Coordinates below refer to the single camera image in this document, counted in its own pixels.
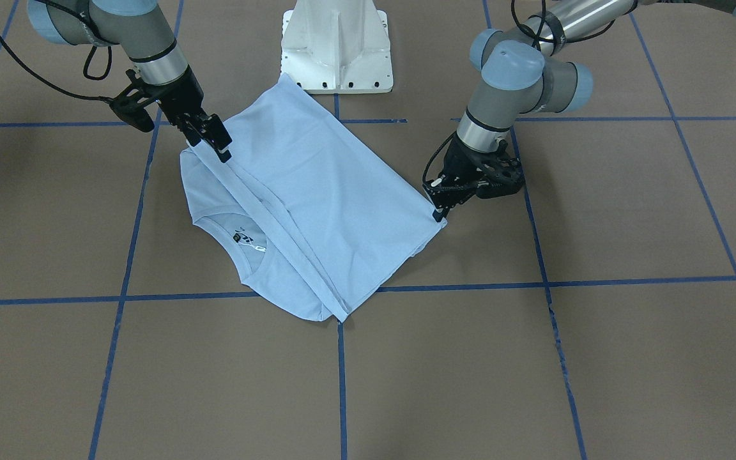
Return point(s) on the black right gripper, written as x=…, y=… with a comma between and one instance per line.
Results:
x=181, y=98

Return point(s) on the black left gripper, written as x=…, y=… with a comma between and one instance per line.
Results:
x=463, y=164

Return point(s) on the light blue t-shirt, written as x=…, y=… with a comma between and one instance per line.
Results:
x=336, y=219

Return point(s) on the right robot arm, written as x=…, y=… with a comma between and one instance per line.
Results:
x=160, y=71

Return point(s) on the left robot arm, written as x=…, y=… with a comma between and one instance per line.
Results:
x=519, y=74

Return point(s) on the white hang tag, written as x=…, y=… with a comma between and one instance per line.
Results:
x=254, y=246

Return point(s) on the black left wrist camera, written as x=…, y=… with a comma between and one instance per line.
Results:
x=502, y=174

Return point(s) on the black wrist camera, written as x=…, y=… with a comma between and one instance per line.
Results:
x=502, y=174
x=130, y=105

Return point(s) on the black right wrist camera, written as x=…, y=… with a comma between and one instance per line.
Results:
x=130, y=105

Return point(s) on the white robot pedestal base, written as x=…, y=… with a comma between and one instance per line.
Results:
x=337, y=47

